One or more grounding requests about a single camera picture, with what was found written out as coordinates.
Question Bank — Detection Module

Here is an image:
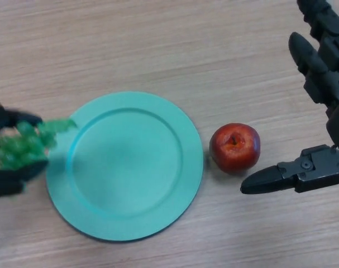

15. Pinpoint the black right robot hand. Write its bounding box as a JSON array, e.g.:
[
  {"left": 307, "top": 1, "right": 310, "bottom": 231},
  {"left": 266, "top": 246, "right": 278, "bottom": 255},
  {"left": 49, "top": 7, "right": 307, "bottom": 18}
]
[{"left": 240, "top": 0, "right": 339, "bottom": 195}]

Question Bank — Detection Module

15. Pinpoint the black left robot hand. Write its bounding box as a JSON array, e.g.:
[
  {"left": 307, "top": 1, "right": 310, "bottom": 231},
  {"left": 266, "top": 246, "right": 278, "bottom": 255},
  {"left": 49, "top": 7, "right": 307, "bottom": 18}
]
[{"left": 0, "top": 102, "right": 49, "bottom": 199}]

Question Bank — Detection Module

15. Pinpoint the green grapes bunch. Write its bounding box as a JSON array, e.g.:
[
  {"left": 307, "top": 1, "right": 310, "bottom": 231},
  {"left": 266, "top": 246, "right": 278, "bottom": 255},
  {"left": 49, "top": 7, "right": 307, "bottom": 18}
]
[{"left": 0, "top": 117, "right": 78, "bottom": 171}]

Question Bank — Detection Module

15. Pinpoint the teal round plate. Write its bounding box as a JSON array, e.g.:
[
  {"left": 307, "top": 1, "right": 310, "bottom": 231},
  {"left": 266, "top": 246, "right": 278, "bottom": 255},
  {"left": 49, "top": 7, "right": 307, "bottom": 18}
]
[{"left": 45, "top": 91, "right": 205, "bottom": 242}]

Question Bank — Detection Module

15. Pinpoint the red apple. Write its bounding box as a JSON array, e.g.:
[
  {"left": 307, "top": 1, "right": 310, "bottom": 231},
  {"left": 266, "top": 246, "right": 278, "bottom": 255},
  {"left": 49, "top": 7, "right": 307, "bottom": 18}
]
[{"left": 209, "top": 122, "right": 261, "bottom": 175}]

